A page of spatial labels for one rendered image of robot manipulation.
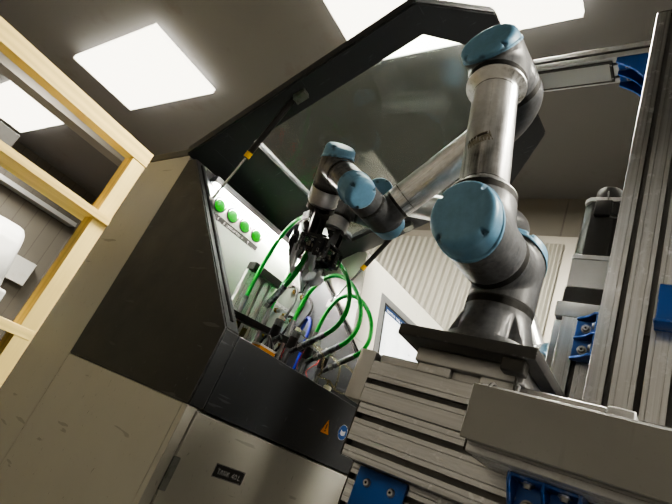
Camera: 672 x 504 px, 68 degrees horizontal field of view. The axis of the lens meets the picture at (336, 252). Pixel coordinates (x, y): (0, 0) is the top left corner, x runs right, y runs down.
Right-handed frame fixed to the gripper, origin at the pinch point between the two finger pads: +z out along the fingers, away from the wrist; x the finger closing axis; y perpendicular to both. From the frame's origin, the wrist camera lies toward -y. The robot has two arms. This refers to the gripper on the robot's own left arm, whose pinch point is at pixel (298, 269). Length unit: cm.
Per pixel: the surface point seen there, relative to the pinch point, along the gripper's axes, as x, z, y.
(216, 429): -12.6, 17.5, 42.2
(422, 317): 71, 40, -63
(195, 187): -32.2, -6.2, -22.7
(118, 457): -29, 27, 44
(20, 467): -52, 52, 30
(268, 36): -27, -40, -228
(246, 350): -10.4, 5.1, 31.8
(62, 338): -57, 41, -4
